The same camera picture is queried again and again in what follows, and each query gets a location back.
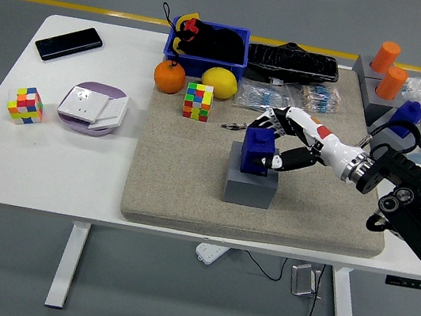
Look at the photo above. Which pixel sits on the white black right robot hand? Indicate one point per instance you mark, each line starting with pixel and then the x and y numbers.
pixel 332 145

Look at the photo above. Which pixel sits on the blue seal with square knob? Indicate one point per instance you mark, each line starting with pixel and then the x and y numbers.
pixel 253 153
pixel 408 113

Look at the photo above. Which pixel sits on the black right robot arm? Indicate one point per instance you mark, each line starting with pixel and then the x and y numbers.
pixel 412 174

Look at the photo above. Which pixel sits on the grey square seal holder block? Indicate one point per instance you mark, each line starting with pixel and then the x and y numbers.
pixel 249 192
pixel 395 138

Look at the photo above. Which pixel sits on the orange cylinder seal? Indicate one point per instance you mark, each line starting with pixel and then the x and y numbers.
pixel 386 57
pixel 392 82

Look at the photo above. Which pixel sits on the clear bag of resistors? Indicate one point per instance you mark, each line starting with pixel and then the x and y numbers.
pixel 260 95
pixel 320 97

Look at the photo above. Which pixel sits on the white usb plug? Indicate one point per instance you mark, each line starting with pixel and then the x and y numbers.
pixel 276 82

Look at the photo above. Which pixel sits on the black keyboard in plastic wrap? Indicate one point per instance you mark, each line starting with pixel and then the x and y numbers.
pixel 289 64

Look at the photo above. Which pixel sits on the silver black pen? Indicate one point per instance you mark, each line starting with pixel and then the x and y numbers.
pixel 231 126

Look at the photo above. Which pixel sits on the white table leg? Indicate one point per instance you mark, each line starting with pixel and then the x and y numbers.
pixel 343 315
pixel 67 263

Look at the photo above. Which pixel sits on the yellow lemon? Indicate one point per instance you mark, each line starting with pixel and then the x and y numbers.
pixel 219 83

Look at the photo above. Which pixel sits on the scrambled rubik's cube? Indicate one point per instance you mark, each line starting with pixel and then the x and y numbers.
pixel 198 102
pixel 26 106

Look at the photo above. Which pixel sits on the black round pad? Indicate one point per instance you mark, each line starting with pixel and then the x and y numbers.
pixel 230 45

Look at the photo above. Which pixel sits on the blue plastic bin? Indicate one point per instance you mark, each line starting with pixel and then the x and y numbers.
pixel 209 67

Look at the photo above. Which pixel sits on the black table height controller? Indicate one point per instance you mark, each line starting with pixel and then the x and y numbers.
pixel 407 283

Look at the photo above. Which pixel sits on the grey-brown fabric mat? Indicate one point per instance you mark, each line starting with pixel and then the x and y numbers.
pixel 174 184

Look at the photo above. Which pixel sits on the white power strip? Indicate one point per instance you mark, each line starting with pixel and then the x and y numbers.
pixel 209 253

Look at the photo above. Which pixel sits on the black pouch with yellow trim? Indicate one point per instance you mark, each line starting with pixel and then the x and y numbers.
pixel 201 40

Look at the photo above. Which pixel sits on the orange fruit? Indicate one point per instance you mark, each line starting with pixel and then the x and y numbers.
pixel 170 77

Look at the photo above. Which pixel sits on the purple plate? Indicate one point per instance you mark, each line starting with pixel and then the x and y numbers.
pixel 97 87

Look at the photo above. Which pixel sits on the black smartphone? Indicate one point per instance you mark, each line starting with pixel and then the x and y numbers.
pixel 68 43

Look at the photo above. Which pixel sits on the silver metal bracket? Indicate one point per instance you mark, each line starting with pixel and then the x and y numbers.
pixel 303 281

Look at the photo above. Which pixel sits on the white wall switch panel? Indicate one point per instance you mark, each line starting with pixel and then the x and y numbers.
pixel 115 111

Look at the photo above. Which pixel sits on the white wall socket panel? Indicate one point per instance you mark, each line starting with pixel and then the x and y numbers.
pixel 83 103

